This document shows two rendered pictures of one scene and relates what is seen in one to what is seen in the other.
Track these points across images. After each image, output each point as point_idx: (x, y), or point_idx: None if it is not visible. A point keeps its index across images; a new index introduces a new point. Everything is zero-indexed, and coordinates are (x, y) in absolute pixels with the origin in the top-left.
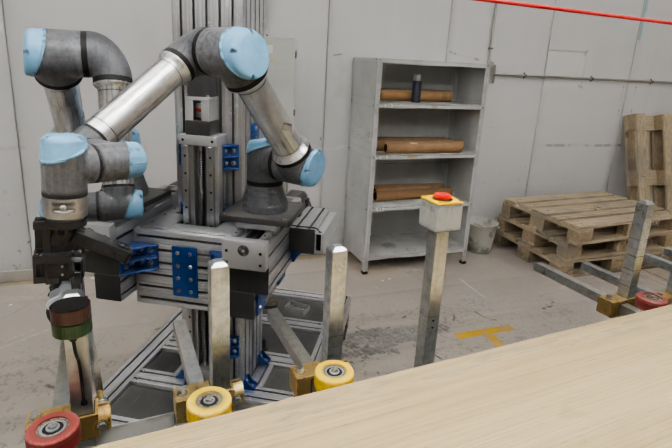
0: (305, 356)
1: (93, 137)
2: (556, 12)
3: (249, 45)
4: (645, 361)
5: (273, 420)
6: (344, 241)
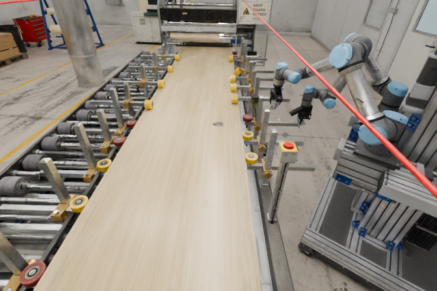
0: (276, 165)
1: (304, 69)
2: None
3: (337, 52)
4: (216, 269)
5: (236, 141)
6: None
